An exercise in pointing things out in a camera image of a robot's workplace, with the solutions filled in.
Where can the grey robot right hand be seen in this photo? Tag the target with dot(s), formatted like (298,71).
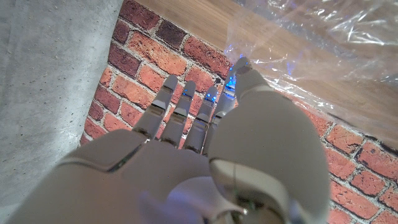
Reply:
(174,174)

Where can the clear plastic wrap sheet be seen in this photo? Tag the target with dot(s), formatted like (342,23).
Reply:
(326,53)

